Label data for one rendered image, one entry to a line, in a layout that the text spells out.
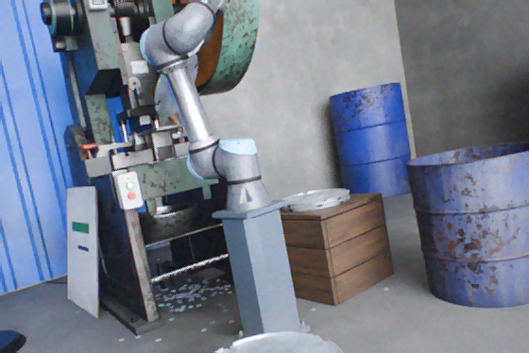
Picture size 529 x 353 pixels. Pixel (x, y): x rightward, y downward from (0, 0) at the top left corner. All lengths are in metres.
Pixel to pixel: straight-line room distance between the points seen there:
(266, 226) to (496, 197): 0.70
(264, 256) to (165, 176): 0.67
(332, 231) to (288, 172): 2.31
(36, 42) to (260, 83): 1.72
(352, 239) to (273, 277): 0.45
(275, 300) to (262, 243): 0.19
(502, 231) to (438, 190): 0.22
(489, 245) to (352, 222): 0.49
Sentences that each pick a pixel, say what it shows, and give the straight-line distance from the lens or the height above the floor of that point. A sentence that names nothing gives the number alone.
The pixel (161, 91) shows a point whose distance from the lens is 1.80.
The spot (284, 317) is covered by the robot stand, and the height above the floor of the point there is 0.08.
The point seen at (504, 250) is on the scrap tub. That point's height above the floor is 0.19.
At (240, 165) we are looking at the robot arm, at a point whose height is 0.59.
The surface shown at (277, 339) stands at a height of 0.24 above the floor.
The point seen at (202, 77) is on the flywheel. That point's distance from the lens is 2.33.
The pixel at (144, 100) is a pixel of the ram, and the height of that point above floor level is 0.92.
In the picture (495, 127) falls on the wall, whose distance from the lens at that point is 4.70.
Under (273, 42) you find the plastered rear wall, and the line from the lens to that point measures 4.11.
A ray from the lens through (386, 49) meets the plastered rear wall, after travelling 5.05.
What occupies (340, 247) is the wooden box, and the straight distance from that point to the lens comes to 1.78.
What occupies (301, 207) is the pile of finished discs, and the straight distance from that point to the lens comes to 1.87.
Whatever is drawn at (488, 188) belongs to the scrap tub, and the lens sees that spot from 1.59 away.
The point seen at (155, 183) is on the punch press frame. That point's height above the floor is 0.56.
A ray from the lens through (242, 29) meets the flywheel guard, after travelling 2.10.
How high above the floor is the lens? 0.68
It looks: 6 degrees down
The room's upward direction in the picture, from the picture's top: 11 degrees counter-clockwise
